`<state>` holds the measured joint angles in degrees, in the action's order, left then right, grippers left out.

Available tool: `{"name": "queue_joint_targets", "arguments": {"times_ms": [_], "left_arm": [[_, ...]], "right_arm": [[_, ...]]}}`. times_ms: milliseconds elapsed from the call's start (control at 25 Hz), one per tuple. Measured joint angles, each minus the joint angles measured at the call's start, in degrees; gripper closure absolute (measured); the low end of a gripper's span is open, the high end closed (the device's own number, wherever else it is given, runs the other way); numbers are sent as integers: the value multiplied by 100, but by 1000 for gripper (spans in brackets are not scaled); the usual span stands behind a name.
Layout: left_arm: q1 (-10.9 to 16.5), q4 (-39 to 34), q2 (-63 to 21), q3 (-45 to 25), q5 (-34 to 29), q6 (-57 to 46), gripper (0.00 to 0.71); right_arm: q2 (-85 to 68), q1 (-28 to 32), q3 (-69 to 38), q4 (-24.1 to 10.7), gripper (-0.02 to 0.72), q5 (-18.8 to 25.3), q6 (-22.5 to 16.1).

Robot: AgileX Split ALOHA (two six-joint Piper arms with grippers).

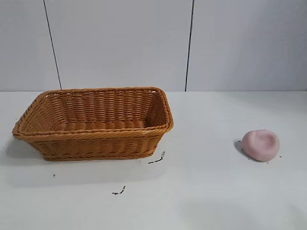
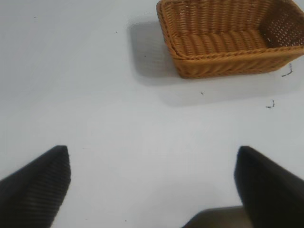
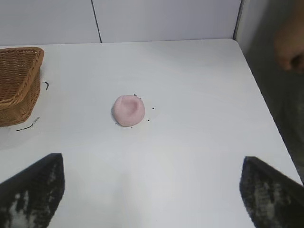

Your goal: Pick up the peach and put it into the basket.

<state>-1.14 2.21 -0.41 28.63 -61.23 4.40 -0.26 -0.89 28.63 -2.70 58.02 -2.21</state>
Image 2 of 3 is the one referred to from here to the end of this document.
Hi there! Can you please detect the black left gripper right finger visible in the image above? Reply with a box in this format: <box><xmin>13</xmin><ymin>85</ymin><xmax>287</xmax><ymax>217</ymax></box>
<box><xmin>233</xmin><ymin>145</ymin><xmax>304</xmax><ymax>228</ymax></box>

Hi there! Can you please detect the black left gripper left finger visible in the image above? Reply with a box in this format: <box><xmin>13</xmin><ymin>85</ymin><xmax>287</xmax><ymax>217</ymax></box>
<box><xmin>0</xmin><ymin>145</ymin><xmax>71</xmax><ymax>228</ymax></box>

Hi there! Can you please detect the brown woven wicker basket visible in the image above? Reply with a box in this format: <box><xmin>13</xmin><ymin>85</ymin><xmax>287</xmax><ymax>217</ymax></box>
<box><xmin>156</xmin><ymin>0</ymin><xmax>304</xmax><ymax>79</ymax></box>

